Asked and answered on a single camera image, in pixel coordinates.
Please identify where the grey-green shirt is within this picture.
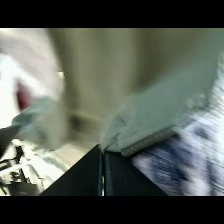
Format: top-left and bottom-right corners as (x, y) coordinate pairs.
(11, 63), (224, 158)

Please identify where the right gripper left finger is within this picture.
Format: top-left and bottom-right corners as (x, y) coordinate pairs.
(39, 144), (103, 197)

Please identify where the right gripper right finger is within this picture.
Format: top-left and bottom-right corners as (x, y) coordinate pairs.
(103, 150), (168, 197)

